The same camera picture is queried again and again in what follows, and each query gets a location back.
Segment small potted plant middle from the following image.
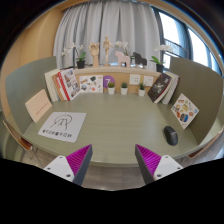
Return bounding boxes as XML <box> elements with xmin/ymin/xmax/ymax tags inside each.
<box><xmin>121</xmin><ymin>82</ymin><xmax>128</xmax><ymax>95</ymax></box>

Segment grey curtain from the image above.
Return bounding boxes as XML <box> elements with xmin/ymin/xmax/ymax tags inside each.
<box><xmin>53</xmin><ymin>0</ymin><xmax>160</xmax><ymax>68</ymax></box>

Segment wooden chair right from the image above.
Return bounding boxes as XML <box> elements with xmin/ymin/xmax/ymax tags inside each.
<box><xmin>180</xmin><ymin>129</ymin><xmax>224</xmax><ymax>167</ymax></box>

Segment wooden shelf ledge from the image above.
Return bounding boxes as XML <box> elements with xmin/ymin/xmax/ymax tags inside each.
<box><xmin>74</xmin><ymin>66</ymin><xmax>161</xmax><ymax>77</ymax></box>

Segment white illustrated card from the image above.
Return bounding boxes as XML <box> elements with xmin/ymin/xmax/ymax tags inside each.
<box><xmin>79</xmin><ymin>75</ymin><xmax>103</xmax><ymax>93</ymax></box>

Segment small potted plant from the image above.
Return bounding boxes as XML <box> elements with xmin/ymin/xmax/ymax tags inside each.
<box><xmin>108</xmin><ymin>82</ymin><xmax>115</xmax><ymax>95</ymax></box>
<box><xmin>138</xmin><ymin>83</ymin><xmax>145</xmax><ymax>97</ymax></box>
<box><xmin>121</xmin><ymin>82</ymin><xmax>128</xmax><ymax>95</ymax></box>

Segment wooden mannequin figure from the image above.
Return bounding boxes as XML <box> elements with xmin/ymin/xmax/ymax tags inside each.
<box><xmin>103</xmin><ymin>37</ymin><xmax>113</xmax><ymax>66</ymax></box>

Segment grey desk partition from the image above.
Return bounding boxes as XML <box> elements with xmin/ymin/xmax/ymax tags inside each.
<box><xmin>5</xmin><ymin>56</ymin><xmax>57</xmax><ymax>133</ymax></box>
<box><xmin>169</xmin><ymin>57</ymin><xmax>223</xmax><ymax>144</ymax></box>

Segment purple round number sign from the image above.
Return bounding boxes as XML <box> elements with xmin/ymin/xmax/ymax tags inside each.
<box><xmin>103</xmin><ymin>75</ymin><xmax>115</xmax><ymax>88</ymax></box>

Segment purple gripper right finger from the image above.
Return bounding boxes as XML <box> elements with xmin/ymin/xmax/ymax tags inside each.
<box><xmin>135</xmin><ymin>144</ymin><xmax>182</xmax><ymax>184</ymax></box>

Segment white orchid left pot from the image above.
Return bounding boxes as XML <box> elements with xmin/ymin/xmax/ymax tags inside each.
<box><xmin>61</xmin><ymin>43</ymin><xmax>86</xmax><ymax>68</ymax></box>

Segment grey left desk partition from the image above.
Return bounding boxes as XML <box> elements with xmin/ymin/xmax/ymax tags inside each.
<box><xmin>5</xmin><ymin>56</ymin><xmax>57</xmax><ymax>133</ymax></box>

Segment dark cover book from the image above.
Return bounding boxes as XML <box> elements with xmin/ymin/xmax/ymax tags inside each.
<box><xmin>147</xmin><ymin>73</ymin><xmax>172</xmax><ymax>103</ymax></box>

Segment red and white book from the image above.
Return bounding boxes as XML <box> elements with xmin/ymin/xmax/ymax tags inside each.
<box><xmin>58</xmin><ymin>69</ymin><xmax>80</xmax><ymax>101</ymax></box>

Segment white orchid pot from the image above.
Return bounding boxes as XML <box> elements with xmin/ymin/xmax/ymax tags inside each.
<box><xmin>61</xmin><ymin>43</ymin><xmax>86</xmax><ymax>68</ymax></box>
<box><xmin>151</xmin><ymin>44</ymin><xmax>172</xmax><ymax>73</ymax></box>

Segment grey right desk partition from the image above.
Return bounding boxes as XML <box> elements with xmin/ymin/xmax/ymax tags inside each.
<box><xmin>169</xmin><ymin>57</ymin><xmax>223</xmax><ymax>144</ymax></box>

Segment pink wooden horse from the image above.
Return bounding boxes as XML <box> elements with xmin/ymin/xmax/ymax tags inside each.
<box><xmin>115</xmin><ymin>51</ymin><xmax>130</xmax><ymax>68</ymax></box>

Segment white orchid right pot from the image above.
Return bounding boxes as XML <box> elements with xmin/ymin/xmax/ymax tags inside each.
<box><xmin>151</xmin><ymin>44</ymin><xmax>172</xmax><ymax>73</ymax></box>

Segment white wall socket right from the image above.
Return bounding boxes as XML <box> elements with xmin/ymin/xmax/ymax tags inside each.
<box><xmin>143</xmin><ymin>76</ymin><xmax>154</xmax><ymax>86</ymax></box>

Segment wooden chair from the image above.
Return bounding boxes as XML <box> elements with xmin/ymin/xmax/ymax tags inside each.
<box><xmin>3</xmin><ymin>121</ymin><xmax>37</xmax><ymax>158</ymax></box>
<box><xmin>180</xmin><ymin>129</ymin><xmax>224</xmax><ymax>167</ymax></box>

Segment wooden hand model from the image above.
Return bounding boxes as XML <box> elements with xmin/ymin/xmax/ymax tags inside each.
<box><xmin>89</xmin><ymin>42</ymin><xmax>99</xmax><ymax>67</ymax></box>

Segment beige card with red text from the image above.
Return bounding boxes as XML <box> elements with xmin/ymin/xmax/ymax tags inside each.
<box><xmin>25</xmin><ymin>89</ymin><xmax>52</xmax><ymax>122</ymax></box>

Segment small potted plant right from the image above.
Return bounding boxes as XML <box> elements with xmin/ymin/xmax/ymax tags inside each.
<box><xmin>138</xmin><ymin>83</ymin><xmax>145</xmax><ymax>97</ymax></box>

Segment wooden chair left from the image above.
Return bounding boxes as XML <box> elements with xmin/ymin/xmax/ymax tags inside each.
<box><xmin>3</xmin><ymin>121</ymin><xmax>37</xmax><ymax>158</ymax></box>

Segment white wall socket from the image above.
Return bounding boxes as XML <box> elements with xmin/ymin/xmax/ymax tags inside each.
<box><xmin>143</xmin><ymin>76</ymin><xmax>154</xmax><ymax>86</ymax></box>
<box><xmin>129</xmin><ymin>74</ymin><xmax>140</xmax><ymax>85</ymax></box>

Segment small potted plant left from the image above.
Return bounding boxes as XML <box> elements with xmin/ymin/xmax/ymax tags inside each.
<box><xmin>108</xmin><ymin>82</ymin><xmax>115</xmax><ymax>95</ymax></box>

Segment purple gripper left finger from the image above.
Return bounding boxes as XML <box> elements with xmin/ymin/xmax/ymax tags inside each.
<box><xmin>44</xmin><ymin>145</ymin><xmax>93</xmax><ymax>186</ymax></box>

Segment black computer mouse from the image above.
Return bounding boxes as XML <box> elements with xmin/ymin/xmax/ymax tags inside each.
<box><xmin>164</xmin><ymin>126</ymin><xmax>178</xmax><ymax>146</ymax></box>

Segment white orchid centre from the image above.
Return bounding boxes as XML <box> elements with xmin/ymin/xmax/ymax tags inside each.
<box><xmin>115</xmin><ymin>41</ymin><xmax>129</xmax><ymax>56</ymax></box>

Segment white books behind dark book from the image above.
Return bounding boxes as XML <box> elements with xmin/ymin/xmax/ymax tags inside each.
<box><xmin>162</xmin><ymin>72</ymin><xmax>179</xmax><ymax>105</ymax></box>

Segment white wall socket left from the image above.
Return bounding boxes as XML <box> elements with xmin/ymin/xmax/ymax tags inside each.
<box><xmin>129</xmin><ymin>74</ymin><xmax>140</xmax><ymax>85</ymax></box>

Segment white book stack left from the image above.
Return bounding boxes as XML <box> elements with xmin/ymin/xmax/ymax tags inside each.
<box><xmin>44</xmin><ymin>69</ymin><xmax>60</xmax><ymax>102</ymax></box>

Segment black wooden horse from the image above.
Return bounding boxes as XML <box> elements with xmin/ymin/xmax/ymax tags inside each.
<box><xmin>133</xmin><ymin>52</ymin><xmax>147</xmax><ymax>66</ymax></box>

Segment white printed mouse pad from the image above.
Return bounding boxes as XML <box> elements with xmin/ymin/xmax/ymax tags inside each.
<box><xmin>38</xmin><ymin>112</ymin><xmax>86</xmax><ymax>143</ymax></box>

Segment colourful sticker card right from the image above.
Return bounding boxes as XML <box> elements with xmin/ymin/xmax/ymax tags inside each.
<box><xmin>171</xmin><ymin>94</ymin><xmax>199</xmax><ymax>129</ymax></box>

